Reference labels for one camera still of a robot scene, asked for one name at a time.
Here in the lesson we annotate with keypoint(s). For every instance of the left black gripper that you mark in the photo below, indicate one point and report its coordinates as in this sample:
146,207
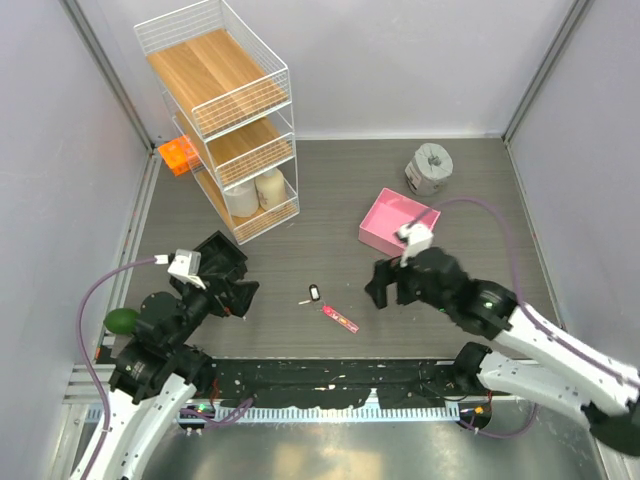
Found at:
237,297

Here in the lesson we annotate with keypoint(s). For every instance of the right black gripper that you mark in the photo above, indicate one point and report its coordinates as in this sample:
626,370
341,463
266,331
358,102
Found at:
384,269

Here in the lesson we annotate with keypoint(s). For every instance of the black key fob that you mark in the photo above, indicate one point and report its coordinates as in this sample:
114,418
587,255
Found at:
314,293

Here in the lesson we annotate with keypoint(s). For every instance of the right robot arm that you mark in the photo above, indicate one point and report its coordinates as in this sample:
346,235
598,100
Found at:
595,390

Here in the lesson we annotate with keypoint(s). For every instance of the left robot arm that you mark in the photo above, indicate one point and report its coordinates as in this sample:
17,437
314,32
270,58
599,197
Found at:
157,372

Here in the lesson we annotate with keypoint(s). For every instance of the pink plastic box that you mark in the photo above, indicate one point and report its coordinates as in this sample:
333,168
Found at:
388,214

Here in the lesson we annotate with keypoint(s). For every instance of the white toilet paper roll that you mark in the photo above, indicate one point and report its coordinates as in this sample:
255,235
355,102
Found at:
242,200

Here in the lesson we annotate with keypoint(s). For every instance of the cream lotion bottle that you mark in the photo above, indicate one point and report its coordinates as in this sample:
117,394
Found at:
271,189

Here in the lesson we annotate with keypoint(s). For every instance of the grey wrapped paper roll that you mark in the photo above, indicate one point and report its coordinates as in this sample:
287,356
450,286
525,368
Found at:
429,169

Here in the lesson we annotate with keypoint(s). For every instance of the green lime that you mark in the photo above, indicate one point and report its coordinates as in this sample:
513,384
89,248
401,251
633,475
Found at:
121,321

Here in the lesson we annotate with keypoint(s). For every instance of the orange plastic crate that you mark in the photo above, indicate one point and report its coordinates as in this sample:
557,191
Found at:
179,155

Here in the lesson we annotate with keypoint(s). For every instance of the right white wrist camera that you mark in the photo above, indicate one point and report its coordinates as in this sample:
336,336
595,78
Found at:
416,237

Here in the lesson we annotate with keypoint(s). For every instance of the white slotted cable duct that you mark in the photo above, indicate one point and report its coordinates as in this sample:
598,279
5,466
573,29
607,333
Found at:
370,412

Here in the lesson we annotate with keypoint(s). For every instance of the white wire shelf rack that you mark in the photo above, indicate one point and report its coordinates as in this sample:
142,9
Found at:
231,95

